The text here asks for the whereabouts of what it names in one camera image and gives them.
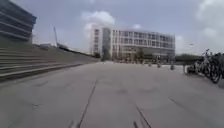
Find row of parked bicycles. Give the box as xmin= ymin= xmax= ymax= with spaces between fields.
xmin=186 ymin=48 xmax=224 ymax=85

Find construction crane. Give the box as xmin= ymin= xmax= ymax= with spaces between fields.
xmin=52 ymin=26 xmax=60 ymax=47

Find group of people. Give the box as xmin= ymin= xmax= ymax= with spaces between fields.
xmin=146 ymin=59 xmax=176 ymax=71

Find dark glass building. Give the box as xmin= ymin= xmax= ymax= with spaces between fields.
xmin=0 ymin=0 xmax=38 ymax=44

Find grey concrete slab plaza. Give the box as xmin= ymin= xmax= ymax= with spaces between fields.
xmin=0 ymin=60 xmax=224 ymax=128

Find wide grey concrete steps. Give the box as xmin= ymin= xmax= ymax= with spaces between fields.
xmin=0 ymin=41 xmax=101 ymax=83

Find white building with many windows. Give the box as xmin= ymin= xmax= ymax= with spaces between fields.
xmin=89 ymin=26 xmax=177 ymax=63

